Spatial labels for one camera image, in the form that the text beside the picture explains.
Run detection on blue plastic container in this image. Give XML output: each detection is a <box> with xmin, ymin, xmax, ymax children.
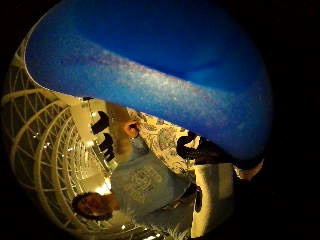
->
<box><xmin>24</xmin><ymin>0</ymin><xmax>274</xmax><ymax>160</ymax></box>

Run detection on white cabinet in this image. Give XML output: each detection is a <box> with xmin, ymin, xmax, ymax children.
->
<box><xmin>190</xmin><ymin>162</ymin><xmax>236</xmax><ymax>238</ymax></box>

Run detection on floral patterned cloth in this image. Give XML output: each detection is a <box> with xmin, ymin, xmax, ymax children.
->
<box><xmin>128</xmin><ymin>108</ymin><xmax>203</xmax><ymax>175</ymax></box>

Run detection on person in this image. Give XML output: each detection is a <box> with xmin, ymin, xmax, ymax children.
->
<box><xmin>71</xmin><ymin>105</ymin><xmax>203</xmax><ymax>234</ymax></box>

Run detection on black chair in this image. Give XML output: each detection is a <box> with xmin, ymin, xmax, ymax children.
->
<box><xmin>98</xmin><ymin>132</ymin><xmax>116</xmax><ymax>162</ymax></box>
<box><xmin>90</xmin><ymin>111</ymin><xmax>111</xmax><ymax>135</ymax></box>

